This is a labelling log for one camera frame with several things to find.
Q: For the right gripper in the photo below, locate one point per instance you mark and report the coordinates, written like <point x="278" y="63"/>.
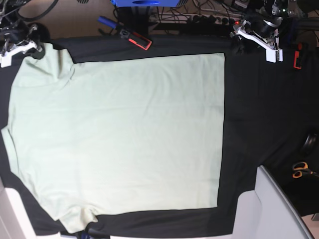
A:
<point x="16" y="37"/>

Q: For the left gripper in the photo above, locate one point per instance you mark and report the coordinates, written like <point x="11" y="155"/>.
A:
<point x="261" y="29"/>

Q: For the light green T-shirt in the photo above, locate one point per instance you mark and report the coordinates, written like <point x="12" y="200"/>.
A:
<point x="107" y="138"/>

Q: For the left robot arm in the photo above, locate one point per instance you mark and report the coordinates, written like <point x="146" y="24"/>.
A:
<point x="287" y="10"/>

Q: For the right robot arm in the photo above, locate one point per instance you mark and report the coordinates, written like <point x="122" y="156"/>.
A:
<point x="9" y="12"/>

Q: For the red black clamp right edge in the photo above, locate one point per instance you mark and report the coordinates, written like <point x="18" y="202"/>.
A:
<point x="299" y="47"/>

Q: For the red black clamp edge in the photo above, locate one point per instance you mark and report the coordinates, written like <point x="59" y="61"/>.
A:
<point x="88" y="233"/>
<point x="299" y="47"/>

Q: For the black table cloth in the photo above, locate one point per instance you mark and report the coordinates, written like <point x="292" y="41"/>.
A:
<point x="268" y="109"/>

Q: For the black tape roll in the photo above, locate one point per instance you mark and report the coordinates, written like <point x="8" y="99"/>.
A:
<point x="309" y="143"/>

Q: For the white box right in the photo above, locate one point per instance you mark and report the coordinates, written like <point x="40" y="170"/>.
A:
<point x="266" y="213"/>

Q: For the white box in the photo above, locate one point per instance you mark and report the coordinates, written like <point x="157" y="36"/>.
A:
<point x="266" y="213"/>
<point x="14" y="221"/>

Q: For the white box left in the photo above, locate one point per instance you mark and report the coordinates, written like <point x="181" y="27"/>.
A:
<point x="14" y="221"/>

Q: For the red black clamp bottom edge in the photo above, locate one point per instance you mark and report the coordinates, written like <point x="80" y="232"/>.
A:
<point x="88" y="233"/>

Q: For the red black clamp with blue handle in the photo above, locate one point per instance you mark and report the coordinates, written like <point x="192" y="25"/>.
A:
<point x="126" y="34"/>

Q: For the blue camera mount base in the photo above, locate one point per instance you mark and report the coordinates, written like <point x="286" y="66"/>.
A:
<point x="131" y="3"/>

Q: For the orange handled scissors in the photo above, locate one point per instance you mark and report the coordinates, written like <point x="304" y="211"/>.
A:
<point x="301" y="169"/>

